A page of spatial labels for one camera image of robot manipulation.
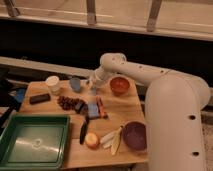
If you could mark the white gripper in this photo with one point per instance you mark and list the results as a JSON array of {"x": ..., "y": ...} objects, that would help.
[{"x": 99, "y": 77}]

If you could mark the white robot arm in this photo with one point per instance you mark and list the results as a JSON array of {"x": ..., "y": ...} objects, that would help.
[{"x": 173, "y": 105}]

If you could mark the blue plastic cup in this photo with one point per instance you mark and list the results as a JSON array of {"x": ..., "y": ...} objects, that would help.
[{"x": 75, "y": 84}]

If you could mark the orange bowl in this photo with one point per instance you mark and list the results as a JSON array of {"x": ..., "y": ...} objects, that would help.
[{"x": 119, "y": 86}]

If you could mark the blue sponge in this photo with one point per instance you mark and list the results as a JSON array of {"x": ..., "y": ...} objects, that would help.
[{"x": 93, "y": 111}]

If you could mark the small dark box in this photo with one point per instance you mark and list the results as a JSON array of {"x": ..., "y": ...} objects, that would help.
[{"x": 81, "y": 108}]

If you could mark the orange marker pen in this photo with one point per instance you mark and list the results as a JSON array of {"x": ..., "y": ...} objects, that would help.
[{"x": 102, "y": 111}]

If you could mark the bunch of dark grapes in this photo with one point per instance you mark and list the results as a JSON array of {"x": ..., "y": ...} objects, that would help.
[{"x": 67, "y": 103}]

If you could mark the white lidded jar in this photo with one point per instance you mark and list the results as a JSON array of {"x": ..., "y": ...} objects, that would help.
[{"x": 53, "y": 83}]

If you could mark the black rectangular block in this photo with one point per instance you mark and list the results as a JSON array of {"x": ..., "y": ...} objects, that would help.
[{"x": 39, "y": 98}]

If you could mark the yellow apple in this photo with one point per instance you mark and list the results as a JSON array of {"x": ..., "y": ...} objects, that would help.
[{"x": 91, "y": 140}]

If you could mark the peeled banana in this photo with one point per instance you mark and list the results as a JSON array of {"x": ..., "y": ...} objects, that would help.
[{"x": 112, "y": 140}]

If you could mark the purple bowl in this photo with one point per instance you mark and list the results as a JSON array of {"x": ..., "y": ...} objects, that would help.
[{"x": 134, "y": 136}]

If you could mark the blue object at left edge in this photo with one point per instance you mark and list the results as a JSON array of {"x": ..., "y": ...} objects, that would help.
[{"x": 20, "y": 94}]

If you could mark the green plastic tray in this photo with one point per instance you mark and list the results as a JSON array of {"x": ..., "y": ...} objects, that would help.
[{"x": 34, "y": 143}]

